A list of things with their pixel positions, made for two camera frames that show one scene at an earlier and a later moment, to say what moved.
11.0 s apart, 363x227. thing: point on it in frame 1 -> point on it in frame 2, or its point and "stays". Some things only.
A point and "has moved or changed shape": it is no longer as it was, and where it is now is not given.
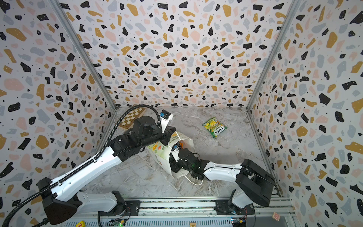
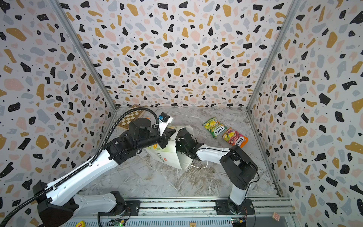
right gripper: [176, 158] -> [181, 139]
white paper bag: [161, 152] has moved or changed shape
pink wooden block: [276, 216] stays
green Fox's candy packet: [214, 126] stays
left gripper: [169, 130] stays
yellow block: [81, 224] stays
